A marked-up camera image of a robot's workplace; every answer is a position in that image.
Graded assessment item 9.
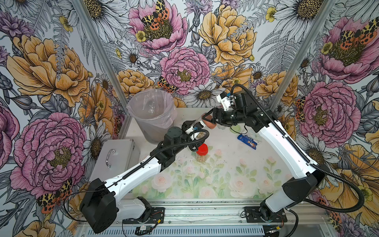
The left black cable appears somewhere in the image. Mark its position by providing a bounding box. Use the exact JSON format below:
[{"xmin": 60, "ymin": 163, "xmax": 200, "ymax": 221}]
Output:
[{"xmin": 63, "ymin": 129, "xmax": 210, "ymax": 223}]

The red lid peanut jar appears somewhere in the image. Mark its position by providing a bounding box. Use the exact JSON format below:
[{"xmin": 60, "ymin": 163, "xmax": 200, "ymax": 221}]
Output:
[{"xmin": 196, "ymin": 144, "xmax": 208, "ymax": 163}]

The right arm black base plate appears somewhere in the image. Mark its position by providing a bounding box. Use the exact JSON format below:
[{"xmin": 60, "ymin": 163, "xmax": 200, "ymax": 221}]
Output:
[{"xmin": 243, "ymin": 206, "xmax": 287, "ymax": 223}]

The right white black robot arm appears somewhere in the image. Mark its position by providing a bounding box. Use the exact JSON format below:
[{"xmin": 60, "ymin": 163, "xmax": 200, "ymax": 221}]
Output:
[{"xmin": 207, "ymin": 92, "xmax": 325, "ymax": 222}]

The right aluminium corner post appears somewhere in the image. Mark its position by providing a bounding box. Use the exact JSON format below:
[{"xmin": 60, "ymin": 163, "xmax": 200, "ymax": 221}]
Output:
[{"xmin": 269, "ymin": 0, "xmax": 336, "ymax": 110}]

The right black corrugated cable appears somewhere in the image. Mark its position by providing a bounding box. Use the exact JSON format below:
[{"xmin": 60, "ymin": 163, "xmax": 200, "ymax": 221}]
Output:
[{"xmin": 230, "ymin": 83, "xmax": 365, "ymax": 213}]

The left aluminium corner post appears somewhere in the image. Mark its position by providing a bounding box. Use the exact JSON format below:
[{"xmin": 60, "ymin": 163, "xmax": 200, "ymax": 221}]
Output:
[{"xmin": 69, "ymin": 0, "xmax": 132, "ymax": 115}]

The silver aluminium case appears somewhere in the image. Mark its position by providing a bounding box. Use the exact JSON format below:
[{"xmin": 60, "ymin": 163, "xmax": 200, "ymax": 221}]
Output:
[{"xmin": 89, "ymin": 139, "xmax": 140, "ymax": 182}]

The aluminium corner post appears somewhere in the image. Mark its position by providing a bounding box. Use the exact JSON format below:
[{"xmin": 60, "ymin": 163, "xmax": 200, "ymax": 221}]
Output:
[
  {"xmin": 69, "ymin": 0, "xmax": 132, "ymax": 115},
  {"xmin": 269, "ymin": 0, "xmax": 336, "ymax": 110}
]

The mesh bin with pink bag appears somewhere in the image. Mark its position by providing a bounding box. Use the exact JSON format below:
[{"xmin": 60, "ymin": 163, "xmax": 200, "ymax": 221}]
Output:
[{"xmin": 127, "ymin": 89, "xmax": 177, "ymax": 144}]

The aluminium rail frame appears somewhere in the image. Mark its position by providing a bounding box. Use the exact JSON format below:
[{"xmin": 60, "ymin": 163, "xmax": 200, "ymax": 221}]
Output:
[{"xmin": 73, "ymin": 195, "xmax": 335, "ymax": 237}]

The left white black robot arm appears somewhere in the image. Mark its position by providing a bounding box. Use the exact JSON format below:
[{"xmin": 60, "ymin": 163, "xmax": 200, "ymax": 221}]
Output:
[{"xmin": 80, "ymin": 119, "xmax": 209, "ymax": 234}]

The blue gauze bandage packet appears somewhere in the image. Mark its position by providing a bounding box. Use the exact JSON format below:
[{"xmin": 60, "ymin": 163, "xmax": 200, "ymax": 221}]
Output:
[{"xmin": 237, "ymin": 134, "xmax": 257, "ymax": 150}]

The brown lid peanut jar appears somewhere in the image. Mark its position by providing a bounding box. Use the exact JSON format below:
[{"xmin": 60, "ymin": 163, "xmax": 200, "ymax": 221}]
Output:
[{"xmin": 192, "ymin": 129, "xmax": 210, "ymax": 141}]

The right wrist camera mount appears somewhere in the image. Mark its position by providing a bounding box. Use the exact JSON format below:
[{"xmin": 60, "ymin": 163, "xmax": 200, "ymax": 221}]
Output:
[{"xmin": 216, "ymin": 92, "xmax": 235, "ymax": 111}]

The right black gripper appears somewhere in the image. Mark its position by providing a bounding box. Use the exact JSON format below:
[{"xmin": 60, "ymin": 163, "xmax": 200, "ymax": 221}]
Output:
[{"xmin": 202, "ymin": 107, "xmax": 246, "ymax": 128}]

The light green jar lid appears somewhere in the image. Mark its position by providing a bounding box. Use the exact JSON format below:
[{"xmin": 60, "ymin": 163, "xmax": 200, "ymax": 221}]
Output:
[{"xmin": 230, "ymin": 125, "xmax": 241, "ymax": 134}]

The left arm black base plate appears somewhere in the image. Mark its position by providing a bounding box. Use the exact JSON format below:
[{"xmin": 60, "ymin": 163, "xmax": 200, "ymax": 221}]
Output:
[{"xmin": 122, "ymin": 207, "xmax": 165, "ymax": 224}]

